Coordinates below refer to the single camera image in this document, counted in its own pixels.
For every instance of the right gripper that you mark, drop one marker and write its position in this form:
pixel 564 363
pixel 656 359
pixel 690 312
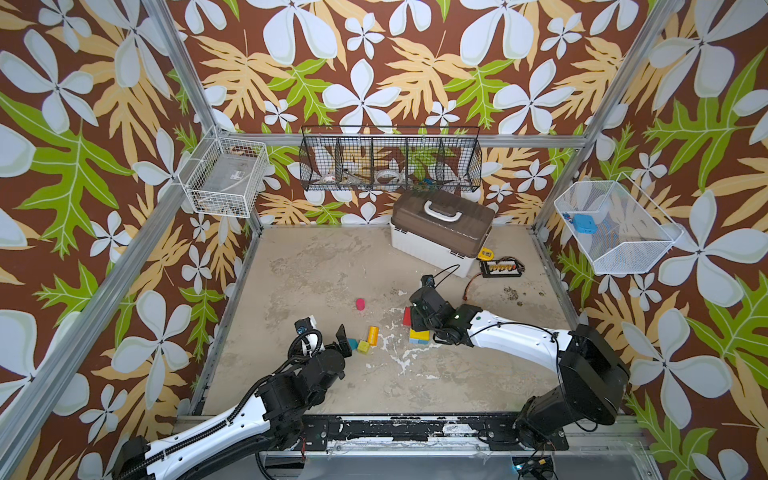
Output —
pixel 421 312

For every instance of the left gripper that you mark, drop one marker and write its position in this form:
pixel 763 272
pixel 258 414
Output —
pixel 342 336

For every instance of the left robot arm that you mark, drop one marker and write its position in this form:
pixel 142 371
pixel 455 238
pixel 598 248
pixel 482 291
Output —
pixel 269 415

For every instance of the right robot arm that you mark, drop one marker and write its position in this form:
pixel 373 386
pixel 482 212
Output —
pixel 592 379

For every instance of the lime green cube block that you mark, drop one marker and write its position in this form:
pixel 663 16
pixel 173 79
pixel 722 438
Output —
pixel 363 346

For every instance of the orange supermarket block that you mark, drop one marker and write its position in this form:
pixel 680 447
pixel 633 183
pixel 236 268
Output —
pixel 373 335

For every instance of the yellow tape measure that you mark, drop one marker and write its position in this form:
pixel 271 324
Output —
pixel 486 254

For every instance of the white toolbox brown lid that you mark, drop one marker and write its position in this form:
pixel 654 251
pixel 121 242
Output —
pixel 440 228

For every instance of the blue object in basket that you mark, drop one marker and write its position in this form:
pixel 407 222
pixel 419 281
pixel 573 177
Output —
pixel 584 224

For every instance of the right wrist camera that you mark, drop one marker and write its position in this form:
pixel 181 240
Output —
pixel 428 280

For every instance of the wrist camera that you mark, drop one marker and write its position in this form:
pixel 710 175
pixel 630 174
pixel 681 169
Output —
pixel 428 280
pixel 309 337

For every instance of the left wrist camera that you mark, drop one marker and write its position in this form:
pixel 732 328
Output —
pixel 309 337

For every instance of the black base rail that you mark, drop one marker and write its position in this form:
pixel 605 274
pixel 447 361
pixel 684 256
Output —
pixel 495 430

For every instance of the black wire basket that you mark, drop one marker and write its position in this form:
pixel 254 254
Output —
pixel 390 158

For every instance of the white wire basket left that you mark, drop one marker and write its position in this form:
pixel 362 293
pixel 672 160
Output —
pixel 223 175

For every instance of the white wire basket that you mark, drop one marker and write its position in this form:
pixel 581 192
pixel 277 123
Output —
pixel 223 175
pixel 634 232

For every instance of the white wire basket right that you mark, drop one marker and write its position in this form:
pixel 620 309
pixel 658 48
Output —
pixel 634 232

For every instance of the aluminium frame post left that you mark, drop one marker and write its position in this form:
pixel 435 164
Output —
pixel 171 201

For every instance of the aluminium frame post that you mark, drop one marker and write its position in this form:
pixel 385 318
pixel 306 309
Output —
pixel 171 201
pixel 639 51

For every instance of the aluminium frame post right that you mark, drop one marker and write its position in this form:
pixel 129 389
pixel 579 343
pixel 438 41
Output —
pixel 639 51

